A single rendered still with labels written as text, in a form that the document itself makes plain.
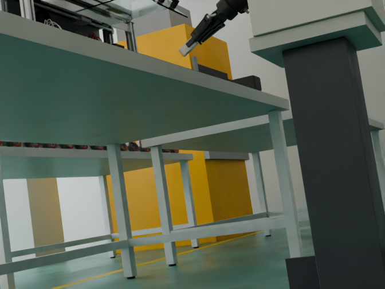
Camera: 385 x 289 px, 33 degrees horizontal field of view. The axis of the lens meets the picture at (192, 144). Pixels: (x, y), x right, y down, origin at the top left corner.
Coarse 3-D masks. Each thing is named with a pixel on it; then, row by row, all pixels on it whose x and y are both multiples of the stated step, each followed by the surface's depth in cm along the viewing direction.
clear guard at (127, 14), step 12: (120, 0) 230; (132, 0) 232; (144, 0) 233; (156, 0) 227; (96, 12) 239; (108, 12) 241; (120, 12) 243; (132, 12) 245; (144, 12) 247; (180, 12) 242
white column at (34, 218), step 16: (16, 192) 597; (32, 192) 596; (48, 192) 617; (16, 208) 596; (32, 208) 593; (48, 208) 613; (16, 224) 596; (32, 224) 589; (48, 224) 609; (16, 240) 595; (32, 240) 587; (48, 240) 605; (32, 256) 587
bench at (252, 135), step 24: (240, 120) 356; (264, 120) 350; (288, 120) 352; (144, 144) 381; (168, 144) 385; (192, 144) 406; (216, 144) 429; (240, 144) 454; (264, 144) 484; (288, 144) 517; (384, 168) 496; (264, 192) 537; (384, 192) 494; (168, 216) 379; (264, 216) 528; (168, 264) 377
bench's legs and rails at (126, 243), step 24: (120, 168) 340; (288, 168) 302; (120, 192) 337; (288, 192) 299; (120, 216) 336; (288, 216) 298; (120, 240) 333; (144, 240) 330; (168, 240) 325; (288, 240) 298; (0, 264) 251; (24, 264) 262; (48, 264) 275
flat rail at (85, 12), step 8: (40, 0) 204; (48, 0) 208; (56, 0) 212; (64, 8) 215; (72, 8) 220; (80, 8) 224; (88, 16) 228; (96, 16) 233; (104, 16) 238; (104, 24) 239; (112, 24) 242; (120, 24) 248; (128, 32) 254
